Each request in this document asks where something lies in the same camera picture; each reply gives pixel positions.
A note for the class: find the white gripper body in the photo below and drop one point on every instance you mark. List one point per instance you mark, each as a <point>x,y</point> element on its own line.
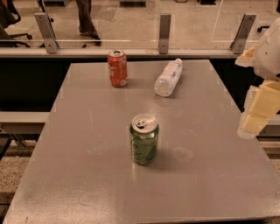
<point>269,57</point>

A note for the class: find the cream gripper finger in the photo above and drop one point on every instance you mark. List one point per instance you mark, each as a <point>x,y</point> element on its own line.
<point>261,105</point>
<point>247,58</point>

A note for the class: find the clear plastic water bottle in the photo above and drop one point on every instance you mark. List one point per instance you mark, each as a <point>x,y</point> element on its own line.
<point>168,79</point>

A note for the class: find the green soda can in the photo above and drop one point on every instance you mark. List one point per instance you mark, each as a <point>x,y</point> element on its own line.
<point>144,130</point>

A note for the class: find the orange soda can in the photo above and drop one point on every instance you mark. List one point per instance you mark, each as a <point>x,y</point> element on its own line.
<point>117,68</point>

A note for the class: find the black office chair right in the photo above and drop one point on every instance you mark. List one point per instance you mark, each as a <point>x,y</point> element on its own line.
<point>259,29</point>

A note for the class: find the black office chair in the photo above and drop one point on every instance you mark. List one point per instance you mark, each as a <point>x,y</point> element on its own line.
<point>10,16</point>
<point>259,29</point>

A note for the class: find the person legs in background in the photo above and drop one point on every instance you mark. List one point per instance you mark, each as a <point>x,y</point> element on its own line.
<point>86,25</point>

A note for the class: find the glass barrier panel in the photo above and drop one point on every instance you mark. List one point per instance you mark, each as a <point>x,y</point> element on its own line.
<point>193,26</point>

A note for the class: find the black office chair left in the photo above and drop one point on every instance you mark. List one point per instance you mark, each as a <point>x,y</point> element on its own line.
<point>10,16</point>

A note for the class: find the grey side bench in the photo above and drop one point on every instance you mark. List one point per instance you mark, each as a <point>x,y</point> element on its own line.
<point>22,122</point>

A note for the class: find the right metal rail bracket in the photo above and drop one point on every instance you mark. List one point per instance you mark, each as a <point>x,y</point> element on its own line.
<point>238,45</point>

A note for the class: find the metal rail bracket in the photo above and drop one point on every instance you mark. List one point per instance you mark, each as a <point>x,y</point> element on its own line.
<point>46,30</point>
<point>238,45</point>
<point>164,33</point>

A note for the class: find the middle metal rail bracket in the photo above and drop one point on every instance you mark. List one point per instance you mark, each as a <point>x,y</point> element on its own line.
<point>164,33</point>

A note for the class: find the left metal rail bracket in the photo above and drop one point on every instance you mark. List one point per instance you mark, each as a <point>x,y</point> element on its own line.
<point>46,30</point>

